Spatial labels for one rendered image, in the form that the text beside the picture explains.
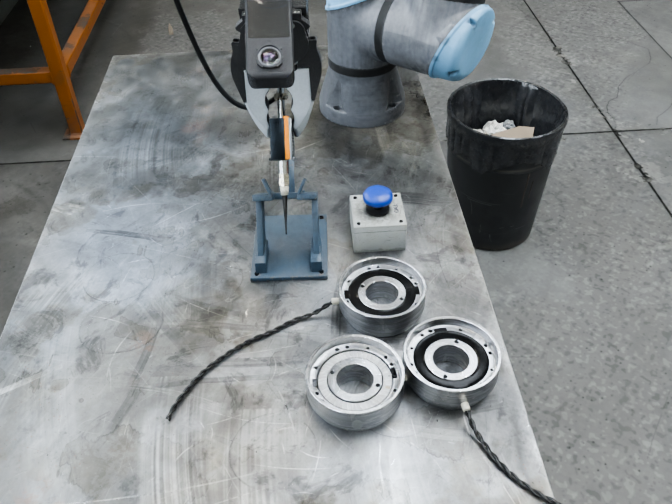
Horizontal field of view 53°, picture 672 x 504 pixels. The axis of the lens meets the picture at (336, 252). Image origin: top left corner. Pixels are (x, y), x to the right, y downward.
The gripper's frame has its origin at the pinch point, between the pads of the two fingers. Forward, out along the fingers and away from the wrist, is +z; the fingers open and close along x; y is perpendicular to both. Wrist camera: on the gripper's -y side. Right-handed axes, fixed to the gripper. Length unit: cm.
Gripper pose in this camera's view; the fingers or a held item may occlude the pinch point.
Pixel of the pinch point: (281, 129)
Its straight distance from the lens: 79.9
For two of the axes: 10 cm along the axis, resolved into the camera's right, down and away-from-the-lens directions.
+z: 0.2, 7.4, 6.7
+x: -10.0, 0.3, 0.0
